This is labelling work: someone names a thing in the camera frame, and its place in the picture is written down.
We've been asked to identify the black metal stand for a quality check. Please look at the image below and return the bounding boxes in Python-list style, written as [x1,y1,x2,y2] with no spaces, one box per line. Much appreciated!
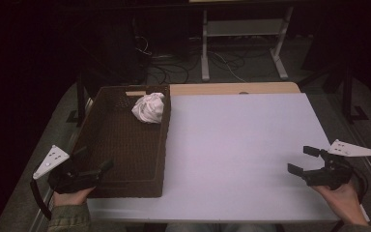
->
[340,62,370,125]
[66,72,89,128]

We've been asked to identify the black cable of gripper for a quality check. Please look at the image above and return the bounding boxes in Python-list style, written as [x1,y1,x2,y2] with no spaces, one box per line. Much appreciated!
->
[29,178,53,222]
[350,166,370,205]

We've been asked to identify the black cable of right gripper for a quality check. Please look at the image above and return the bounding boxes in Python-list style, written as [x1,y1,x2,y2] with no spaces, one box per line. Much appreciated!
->
[350,166,370,205]

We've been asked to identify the white metal stand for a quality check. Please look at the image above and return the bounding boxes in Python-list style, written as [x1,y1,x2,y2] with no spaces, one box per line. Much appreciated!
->
[200,5,295,82]

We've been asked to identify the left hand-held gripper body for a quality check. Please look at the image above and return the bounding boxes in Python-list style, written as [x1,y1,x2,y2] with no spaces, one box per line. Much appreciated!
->
[32,144,104,194]

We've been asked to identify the wooden table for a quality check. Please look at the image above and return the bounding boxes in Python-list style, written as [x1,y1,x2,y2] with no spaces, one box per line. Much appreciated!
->
[169,81,301,97]

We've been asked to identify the white table mat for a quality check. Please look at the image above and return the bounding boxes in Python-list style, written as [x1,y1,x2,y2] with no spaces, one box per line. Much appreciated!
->
[86,92,340,223]

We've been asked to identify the black floor cables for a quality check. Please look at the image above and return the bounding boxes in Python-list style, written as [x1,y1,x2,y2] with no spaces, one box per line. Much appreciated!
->
[147,54,204,85]

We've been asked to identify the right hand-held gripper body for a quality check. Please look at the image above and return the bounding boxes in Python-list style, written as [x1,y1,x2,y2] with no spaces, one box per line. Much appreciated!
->
[302,138,371,191]

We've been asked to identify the white floor cable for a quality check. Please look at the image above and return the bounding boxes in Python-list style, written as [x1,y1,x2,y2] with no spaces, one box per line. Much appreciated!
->
[208,50,249,83]

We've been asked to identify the brown woven basket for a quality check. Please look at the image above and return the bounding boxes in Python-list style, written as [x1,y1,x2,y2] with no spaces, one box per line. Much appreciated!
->
[71,84,172,199]

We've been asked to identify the person's right hand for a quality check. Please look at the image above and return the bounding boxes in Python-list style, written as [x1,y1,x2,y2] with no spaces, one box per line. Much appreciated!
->
[311,181,369,227]

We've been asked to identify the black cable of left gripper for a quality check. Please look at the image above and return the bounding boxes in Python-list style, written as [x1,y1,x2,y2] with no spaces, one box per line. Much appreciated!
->
[29,178,53,222]

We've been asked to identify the white cloth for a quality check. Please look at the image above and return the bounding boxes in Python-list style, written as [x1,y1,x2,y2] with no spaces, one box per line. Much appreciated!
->
[130,92,166,125]

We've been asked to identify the person's left hand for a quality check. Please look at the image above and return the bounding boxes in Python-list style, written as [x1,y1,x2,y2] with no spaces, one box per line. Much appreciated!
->
[52,187,95,208]

